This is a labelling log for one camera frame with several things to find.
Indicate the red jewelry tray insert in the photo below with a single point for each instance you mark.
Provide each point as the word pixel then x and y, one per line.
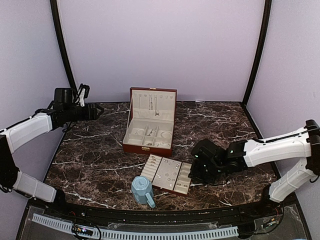
pixel 168 174

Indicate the white slotted cable duct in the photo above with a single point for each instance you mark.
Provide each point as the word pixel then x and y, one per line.
pixel 121 231

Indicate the light blue mug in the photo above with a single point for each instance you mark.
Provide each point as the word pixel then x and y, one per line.
pixel 142 191

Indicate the black front rail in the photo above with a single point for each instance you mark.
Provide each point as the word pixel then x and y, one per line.
pixel 240 214

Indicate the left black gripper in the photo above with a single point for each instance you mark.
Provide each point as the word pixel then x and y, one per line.
pixel 89 111

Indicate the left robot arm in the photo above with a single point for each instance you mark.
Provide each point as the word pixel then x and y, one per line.
pixel 68 106

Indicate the red wooden jewelry box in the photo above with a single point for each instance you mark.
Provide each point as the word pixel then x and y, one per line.
pixel 151 121

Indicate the left black frame post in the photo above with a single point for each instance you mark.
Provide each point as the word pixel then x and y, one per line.
pixel 61 43

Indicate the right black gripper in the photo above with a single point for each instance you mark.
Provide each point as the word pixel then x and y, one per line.
pixel 194 174

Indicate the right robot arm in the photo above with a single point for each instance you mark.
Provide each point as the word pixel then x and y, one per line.
pixel 212 161

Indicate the black frame post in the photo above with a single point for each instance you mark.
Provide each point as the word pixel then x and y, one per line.
pixel 61 43
pixel 259 51

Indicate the right black frame post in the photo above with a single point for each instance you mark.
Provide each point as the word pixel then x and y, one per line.
pixel 259 51

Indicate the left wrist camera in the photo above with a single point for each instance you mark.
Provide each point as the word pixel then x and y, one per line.
pixel 82 94

